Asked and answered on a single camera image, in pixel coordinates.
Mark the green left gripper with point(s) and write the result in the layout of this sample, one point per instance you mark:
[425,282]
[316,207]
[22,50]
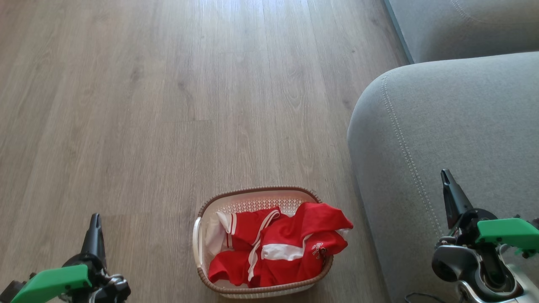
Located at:
[50,284]

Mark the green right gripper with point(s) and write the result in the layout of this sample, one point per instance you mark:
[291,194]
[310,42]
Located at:
[505,231]

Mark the red shirt with white band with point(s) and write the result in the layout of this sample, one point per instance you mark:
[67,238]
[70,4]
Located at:
[307,227]

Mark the red shorts with white stripes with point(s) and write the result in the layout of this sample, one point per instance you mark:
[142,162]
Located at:
[244,229]

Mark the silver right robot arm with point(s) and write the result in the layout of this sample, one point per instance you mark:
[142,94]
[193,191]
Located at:
[454,261]

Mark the grey fabric sofa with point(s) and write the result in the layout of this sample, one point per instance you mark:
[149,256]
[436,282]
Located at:
[454,126]

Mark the white woven laundry basket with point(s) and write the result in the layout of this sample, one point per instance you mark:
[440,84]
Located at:
[257,202]

